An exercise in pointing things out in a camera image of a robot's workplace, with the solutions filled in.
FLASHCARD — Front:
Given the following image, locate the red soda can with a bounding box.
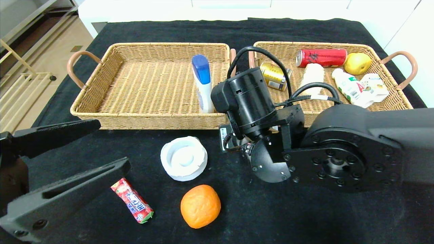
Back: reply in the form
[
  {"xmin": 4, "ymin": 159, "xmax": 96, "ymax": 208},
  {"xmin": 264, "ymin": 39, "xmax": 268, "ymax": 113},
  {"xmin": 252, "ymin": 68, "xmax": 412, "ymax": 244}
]
[{"xmin": 296, "ymin": 48, "xmax": 348, "ymax": 68}]

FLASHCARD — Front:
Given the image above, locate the small white carton box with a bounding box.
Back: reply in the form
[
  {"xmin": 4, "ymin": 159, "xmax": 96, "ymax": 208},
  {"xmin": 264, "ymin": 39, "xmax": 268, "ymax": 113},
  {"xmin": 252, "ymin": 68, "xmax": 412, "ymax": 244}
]
[{"xmin": 360, "ymin": 74, "xmax": 390, "ymax": 104}]

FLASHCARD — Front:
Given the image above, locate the gold drink can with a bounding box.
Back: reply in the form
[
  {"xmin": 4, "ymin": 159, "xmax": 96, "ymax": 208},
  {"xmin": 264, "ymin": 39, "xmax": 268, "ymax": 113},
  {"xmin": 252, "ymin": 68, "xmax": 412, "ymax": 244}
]
[{"xmin": 260, "ymin": 62, "xmax": 292, "ymax": 92}]

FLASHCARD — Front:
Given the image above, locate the white yogurt bottle green label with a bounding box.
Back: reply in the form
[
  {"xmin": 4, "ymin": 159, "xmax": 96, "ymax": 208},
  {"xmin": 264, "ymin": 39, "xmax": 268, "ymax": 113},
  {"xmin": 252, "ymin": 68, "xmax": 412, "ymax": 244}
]
[{"xmin": 332, "ymin": 68, "xmax": 377, "ymax": 110}]

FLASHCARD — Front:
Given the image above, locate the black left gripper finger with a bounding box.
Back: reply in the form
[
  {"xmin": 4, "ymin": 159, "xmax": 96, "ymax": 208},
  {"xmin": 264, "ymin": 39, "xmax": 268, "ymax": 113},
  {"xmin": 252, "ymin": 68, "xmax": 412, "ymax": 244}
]
[
  {"xmin": 0, "ymin": 156, "xmax": 131, "ymax": 244},
  {"xmin": 9, "ymin": 119, "xmax": 101, "ymax": 159}
]

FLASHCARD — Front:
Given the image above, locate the yellow pear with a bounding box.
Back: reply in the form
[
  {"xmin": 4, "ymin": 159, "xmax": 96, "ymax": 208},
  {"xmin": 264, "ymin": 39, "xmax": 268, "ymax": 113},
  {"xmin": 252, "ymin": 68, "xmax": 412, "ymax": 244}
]
[{"xmin": 344, "ymin": 53, "xmax": 373, "ymax": 76}]

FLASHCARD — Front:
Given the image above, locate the grey metal shelf unit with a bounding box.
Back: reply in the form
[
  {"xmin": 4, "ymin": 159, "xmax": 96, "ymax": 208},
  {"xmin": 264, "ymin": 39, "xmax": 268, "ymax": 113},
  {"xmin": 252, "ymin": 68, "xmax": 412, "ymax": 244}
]
[{"xmin": 0, "ymin": 0, "xmax": 79, "ymax": 80}]

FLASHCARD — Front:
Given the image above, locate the wicker basket with brown handles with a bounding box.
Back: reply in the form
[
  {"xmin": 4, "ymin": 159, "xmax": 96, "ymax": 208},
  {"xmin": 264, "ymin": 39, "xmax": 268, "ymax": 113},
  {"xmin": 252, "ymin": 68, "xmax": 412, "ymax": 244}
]
[
  {"xmin": 248, "ymin": 41, "xmax": 418, "ymax": 128},
  {"xmin": 67, "ymin": 43, "xmax": 237, "ymax": 130}
]

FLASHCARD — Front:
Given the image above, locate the orange fruit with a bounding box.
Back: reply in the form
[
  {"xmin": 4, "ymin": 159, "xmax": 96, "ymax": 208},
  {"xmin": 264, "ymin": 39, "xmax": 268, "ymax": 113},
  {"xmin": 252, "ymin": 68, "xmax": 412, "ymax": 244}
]
[{"xmin": 180, "ymin": 185, "xmax": 221, "ymax": 229}]

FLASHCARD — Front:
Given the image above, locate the red candy pack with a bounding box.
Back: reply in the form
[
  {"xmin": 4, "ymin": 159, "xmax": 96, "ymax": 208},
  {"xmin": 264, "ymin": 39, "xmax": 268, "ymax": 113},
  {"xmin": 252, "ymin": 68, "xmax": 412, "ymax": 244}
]
[{"xmin": 111, "ymin": 178, "xmax": 155, "ymax": 224}]

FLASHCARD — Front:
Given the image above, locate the white lotion bottle blue cap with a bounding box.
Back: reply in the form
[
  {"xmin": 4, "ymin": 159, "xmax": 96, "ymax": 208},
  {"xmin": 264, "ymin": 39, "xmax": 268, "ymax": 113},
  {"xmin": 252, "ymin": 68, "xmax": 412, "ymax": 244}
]
[{"xmin": 192, "ymin": 55, "xmax": 214, "ymax": 114}]

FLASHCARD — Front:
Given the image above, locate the light wooden slatted rack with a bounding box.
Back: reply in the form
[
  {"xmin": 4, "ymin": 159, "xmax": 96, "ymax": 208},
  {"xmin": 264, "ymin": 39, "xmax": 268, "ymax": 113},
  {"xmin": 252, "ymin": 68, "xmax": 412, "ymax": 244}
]
[{"xmin": 0, "ymin": 39, "xmax": 57, "ymax": 134}]

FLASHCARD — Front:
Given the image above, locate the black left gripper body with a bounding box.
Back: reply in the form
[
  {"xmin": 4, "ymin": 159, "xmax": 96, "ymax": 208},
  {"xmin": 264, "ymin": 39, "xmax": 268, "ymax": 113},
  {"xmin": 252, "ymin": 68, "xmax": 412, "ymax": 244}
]
[{"xmin": 0, "ymin": 131, "xmax": 29, "ymax": 220}]

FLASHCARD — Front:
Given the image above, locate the white round ashtray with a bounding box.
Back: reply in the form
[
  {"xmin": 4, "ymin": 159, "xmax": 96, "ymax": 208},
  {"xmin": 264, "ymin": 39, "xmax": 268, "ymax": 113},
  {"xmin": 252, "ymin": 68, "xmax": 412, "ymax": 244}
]
[{"xmin": 160, "ymin": 136, "xmax": 208, "ymax": 182}]

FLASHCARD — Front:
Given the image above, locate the striped spiral bread roll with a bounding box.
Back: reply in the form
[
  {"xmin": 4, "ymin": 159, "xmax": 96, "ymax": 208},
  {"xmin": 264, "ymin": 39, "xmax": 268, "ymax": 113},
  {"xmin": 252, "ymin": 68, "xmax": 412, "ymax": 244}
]
[{"xmin": 298, "ymin": 63, "xmax": 325, "ymax": 99}]

